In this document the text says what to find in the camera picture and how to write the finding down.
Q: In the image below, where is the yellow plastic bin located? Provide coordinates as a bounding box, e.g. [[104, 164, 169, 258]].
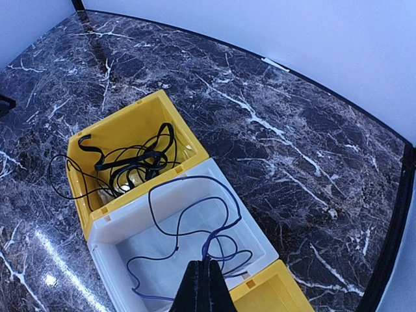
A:
[[229, 259, 314, 311], [66, 90, 209, 238]]

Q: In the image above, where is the left yellow plastic bin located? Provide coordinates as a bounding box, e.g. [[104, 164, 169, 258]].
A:
[[66, 90, 209, 238]]

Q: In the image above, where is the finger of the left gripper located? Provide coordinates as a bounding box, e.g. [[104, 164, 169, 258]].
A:
[[0, 96, 16, 117]]

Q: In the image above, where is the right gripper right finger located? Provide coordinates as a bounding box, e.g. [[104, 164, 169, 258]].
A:
[[204, 259, 236, 312]]

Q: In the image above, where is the right yellow plastic bin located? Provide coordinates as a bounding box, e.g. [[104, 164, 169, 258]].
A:
[[229, 259, 314, 311]]

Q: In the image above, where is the white plastic bin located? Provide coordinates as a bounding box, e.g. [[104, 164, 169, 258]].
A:
[[87, 159, 279, 311]]

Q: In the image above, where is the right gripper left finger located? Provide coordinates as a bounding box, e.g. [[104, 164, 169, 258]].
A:
[[170, 261, 203, 312]]

